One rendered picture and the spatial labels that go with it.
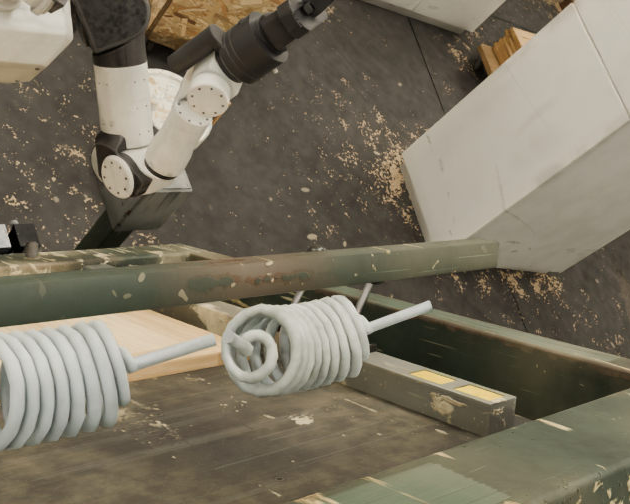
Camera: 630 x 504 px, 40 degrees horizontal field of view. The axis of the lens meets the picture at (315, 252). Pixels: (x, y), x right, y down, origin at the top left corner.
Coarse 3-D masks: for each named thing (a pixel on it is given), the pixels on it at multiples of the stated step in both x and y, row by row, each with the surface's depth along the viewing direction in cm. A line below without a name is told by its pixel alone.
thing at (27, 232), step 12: (0, 228) 175; (12, 228) 178; (24, 228) 178; (0, 240) 174; (12, 240) 179; (24, 240) 177; (36, 240) 179; (0, 252) 175; (12, 252) 179; (24, 252) 179
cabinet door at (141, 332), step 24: (144, 312) 139; (120, 336) 125; (144, 336) 125; (168, 336) 126; (192, 336) 126; (216, 336) 127; (0, 360) 110; (168, 360) 113; (192, 360) 115; (216, 360) 118
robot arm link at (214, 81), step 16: (208, 32) 130; (224, 32) 133; (192, 48) 132; (208, 48) 132; (224, 48) 131; (176, 64) 134; (192, 64) 134; (208, 64) 133; (224, 64) 132; (240, 64) 130; (192, 80) 133; (208, 80) 132; (224, 80) 133; (240, 80) 133; (256, 80) 134; (192, 96) 133; (208, 96) 133; (224, 96) 133; (208, 112) 135
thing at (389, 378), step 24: (168, 312) 144; (192, 312) 138; (216, 312) 133; (384, 360) 111; (360, 384) 111; (384, 384) 108; (408, 384) 105; (432, 384) 102; (456, 384) 103; (408, 408) 105; (432, 408) 102; (456, 408) 100; (480, 408) 97; (504, 408) 98; (480, 432) 97
